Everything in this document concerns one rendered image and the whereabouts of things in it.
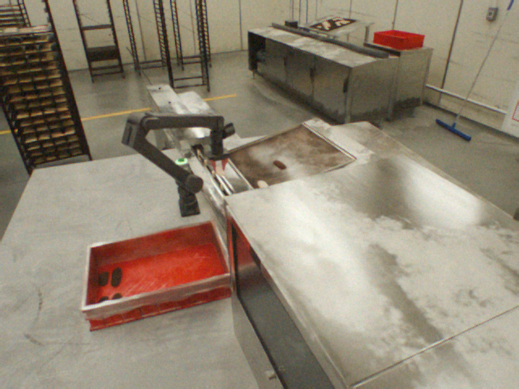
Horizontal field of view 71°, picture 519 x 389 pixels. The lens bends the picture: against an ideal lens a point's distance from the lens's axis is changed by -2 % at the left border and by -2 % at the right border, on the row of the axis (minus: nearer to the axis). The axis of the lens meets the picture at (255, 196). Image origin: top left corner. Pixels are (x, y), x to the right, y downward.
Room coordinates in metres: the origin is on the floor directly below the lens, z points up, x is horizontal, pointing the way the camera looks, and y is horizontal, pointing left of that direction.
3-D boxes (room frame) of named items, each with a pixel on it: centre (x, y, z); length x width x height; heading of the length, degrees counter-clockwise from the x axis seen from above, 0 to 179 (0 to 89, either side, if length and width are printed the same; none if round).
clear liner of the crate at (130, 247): (0.95, 0.34, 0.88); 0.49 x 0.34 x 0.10; 106
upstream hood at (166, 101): (2.55, 0.56, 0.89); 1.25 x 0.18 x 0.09; 22
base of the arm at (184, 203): (1.40, 0.30, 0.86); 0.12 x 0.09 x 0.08; 15
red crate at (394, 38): (4.82, -1.82, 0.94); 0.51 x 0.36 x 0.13; 26
